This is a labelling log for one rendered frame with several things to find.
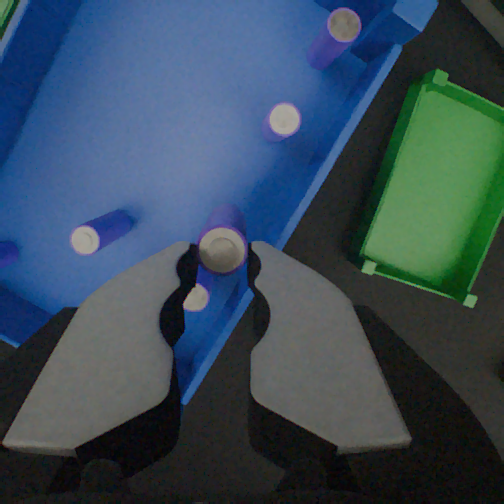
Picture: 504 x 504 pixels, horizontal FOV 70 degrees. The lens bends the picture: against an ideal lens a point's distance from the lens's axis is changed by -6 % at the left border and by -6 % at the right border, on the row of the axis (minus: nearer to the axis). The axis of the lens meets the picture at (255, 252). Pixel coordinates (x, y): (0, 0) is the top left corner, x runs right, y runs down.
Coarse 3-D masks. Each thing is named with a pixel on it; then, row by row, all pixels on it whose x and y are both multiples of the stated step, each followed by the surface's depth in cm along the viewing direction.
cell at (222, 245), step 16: (224, 208) 17; (208, 224) 13; (224, 224) 13; (240, 224) 14; (208, 240) 13; (224, 240) 13; (240, 240) 13; (208, 256) 13; (224, 256) 13; (240, 256) 13; (208, 272) 13; (224, 272) 13
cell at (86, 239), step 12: (108, 216) 24; (120, 216) 26; (84, 228) 21; (96, 228) 21; (108, 228) 23; (120, 228) 25; (72, 240) 21; (84, 240) 21; (96, 240) 21; (108, 240) 23; (84, 252) 21
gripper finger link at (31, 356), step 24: (72, 312) 9; (48, 336) 8; (24, 360) 7; (0, 384) 7; (24, 384) 7; (0, 408) 6; (0, 432) 6; (0, 456) 5; (24, 456) 5; (48, 456) 6; (72, 456) 6; (0, 480) 5; (24, 480) 5; (48, 480) 5; (72, 480) 6
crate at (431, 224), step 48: (432, 96) 57; (480, 96) 52; (432, 144) 58; (480, 144) 59; (384, 192) 55; (432, 192) 60; (480, 192) 60; (384, 240) 62; (432, 240) 62; (480, 240) 59; (432, 288) 60
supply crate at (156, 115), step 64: (64, 0) 22; (128, 0) 24; (192, 0) 24; (256, 0) 24; (320, 0) 24; (384, 0) 20; (0, 64) 20; (64, 64) 24; (128, 64) 25; (192, 64) 25; (256, 64) 25; (384, 64) 21; (0, 128) 23; (64, 128) 25; (128, 128) 26; (192, 128) 26; (256, 128) 26; (320, 128) 26; (0, 192) 26; (64, 192) 26; (128, 192) 27; (192, 192) 27; (256, 192) 27; (64, 256) 28; (128, 256) 28; (0, 320) 24; (192, 320) 29; (192, 384) 25
